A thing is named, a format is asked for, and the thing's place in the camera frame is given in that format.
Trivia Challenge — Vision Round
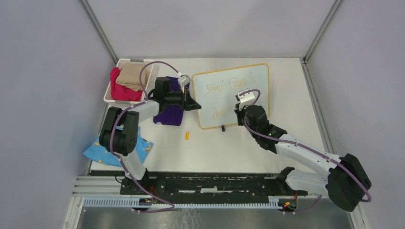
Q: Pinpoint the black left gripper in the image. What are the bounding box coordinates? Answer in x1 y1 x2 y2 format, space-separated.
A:
165 87 201 112

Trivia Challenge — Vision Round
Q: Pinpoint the yellow framed whiteboard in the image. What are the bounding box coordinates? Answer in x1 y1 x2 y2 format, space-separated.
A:
191 63 270 129

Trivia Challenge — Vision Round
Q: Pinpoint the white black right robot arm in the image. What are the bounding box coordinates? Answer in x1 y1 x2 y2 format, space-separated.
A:
234 105 372 212

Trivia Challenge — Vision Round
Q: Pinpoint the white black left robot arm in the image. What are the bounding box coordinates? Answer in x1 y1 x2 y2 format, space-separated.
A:
99 75 201 195

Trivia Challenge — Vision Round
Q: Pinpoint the purple towel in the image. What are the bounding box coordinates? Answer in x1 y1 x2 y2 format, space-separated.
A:
153 76 184 126

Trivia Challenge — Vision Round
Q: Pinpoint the blue cartoon cloth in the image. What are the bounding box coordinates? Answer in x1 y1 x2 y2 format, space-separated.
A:
83 127 154 167

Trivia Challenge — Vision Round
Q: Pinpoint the beige cloth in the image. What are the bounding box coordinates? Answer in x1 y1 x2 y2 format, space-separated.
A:
116 62 150 91

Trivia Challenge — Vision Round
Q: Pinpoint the pink cloth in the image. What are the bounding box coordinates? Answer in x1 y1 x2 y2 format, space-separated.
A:
110 67 142 102

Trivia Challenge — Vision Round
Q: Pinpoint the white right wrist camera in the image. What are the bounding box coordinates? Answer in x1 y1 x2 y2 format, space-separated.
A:
235 89 256 110

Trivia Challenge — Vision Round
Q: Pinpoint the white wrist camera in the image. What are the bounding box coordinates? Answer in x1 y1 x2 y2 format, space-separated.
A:
235 89 256 110
177 72 191 92

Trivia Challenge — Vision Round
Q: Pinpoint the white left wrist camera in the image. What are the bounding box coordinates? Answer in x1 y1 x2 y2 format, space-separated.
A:
177 72 191 92

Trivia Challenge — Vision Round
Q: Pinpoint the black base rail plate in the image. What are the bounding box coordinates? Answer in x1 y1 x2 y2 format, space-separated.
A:
139 171 308 204

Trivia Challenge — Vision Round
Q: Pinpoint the white toothed cable duct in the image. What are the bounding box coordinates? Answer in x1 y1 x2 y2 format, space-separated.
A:
84 197 282 209

